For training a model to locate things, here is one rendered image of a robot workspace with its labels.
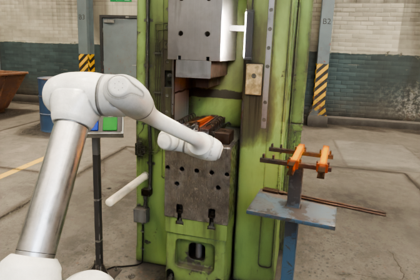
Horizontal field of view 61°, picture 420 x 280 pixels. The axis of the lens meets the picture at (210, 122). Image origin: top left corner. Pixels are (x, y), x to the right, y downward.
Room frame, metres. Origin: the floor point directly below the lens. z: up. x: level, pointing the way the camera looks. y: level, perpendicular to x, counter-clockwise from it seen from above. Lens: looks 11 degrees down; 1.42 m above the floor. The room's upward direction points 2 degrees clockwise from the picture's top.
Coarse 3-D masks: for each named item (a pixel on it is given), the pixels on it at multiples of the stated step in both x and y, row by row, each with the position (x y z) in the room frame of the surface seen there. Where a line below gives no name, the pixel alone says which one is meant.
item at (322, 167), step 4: (324, 148) 1.73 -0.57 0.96; (328, 148) 1.73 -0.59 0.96; (324, 152) 1.65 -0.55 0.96; (328, 152) 1.71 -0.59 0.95; (324, 156) 1.58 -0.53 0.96; (320, 160) 1.52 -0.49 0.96; (324, 160) 1.52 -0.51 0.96; (320, 164) 1.44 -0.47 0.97; (324, 164) 1.44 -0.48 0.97; (316, 168) 1.45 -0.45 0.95; (320, 168) 1.39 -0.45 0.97; (324, 168) 1.40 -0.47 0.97; (320, 172) 1.36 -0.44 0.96; (324, 172) 1.35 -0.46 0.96; (320, 176) 1.36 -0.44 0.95
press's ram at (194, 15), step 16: (176, 0) 1.99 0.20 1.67; (192, 0) 1.97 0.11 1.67; (208, 0) 1.95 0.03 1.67; (224, 0) 1.97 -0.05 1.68; (176, 16) 1.99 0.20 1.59; (192, 16) 1.97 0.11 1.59; (208, 16) 1.95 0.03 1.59; (224, 16) 1.99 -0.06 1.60; (176, 32) 1.99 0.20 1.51; (192, 32) 1.97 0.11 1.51; (208, 32) 1.95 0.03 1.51; (224, 32) 2.00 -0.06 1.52; (176, 48) 1.99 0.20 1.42; (192, 48) 1.97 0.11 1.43; (208, 48) 1.95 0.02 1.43; (224, 48) 2.02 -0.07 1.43
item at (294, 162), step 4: (300, 144) 1.79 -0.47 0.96; (304, 144) 1.79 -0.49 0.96; (300, 148) 1.71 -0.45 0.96; (296, 152) 1.63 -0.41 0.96; (300, 152) 1.63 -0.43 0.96; (292, 156) 1.57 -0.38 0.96; (296, 156) 1.57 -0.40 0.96; (300, 156) 1.62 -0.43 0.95; (288, 160) 1.48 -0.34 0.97; (292, 160) 1.47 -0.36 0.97; (296, 160) 1.51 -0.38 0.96; (288, 164) 1.41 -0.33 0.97; (292, 164) 1.41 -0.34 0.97; (296, 164) 1.47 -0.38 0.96; (292, 168) 1.44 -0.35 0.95; (296, 168) 1.47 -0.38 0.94; (288, 172) 1.40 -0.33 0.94; (292, 172) 1.42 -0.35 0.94
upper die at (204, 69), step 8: (176, 64) 1.99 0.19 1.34; (184, 64) 1.98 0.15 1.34; (192, 64) 1.97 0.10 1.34; (200, 64) 1.96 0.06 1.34; (208, 64) 1.94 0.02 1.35; (216, 64) 2.06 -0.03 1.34; (224, 64) 2.26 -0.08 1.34; (176, 72) 1.99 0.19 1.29; (184, 72) 1.98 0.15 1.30; (192, 72) 1.97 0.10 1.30; (200, 72) 1.96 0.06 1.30; (208, 72) 1.94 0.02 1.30; (216, 72) 2.07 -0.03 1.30; (224, 72) 2.27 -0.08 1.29
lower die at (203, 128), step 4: (196, 116) 2.39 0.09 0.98; (204, 116) 2.35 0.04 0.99; (216, 116) 2.31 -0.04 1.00; (192, 120) 2.25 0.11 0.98; (196, 120) 2.20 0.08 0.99; (212, 120) 2.21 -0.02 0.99; (220, 120) 2.22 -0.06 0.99; (224, 120) 2.33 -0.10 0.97; (204, 124) 2.04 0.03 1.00; (212, 124) 2.08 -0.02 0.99; (216, 124) 2.12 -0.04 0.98; (200, 128) 1.95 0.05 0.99; (204, 128) 1.96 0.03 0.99; (208, 128) 1.97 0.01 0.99; (212, 128) 2.03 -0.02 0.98; (216, 128) 2.12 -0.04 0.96; (204, 132) 1.95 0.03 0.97; (208, 132) 1.94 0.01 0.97
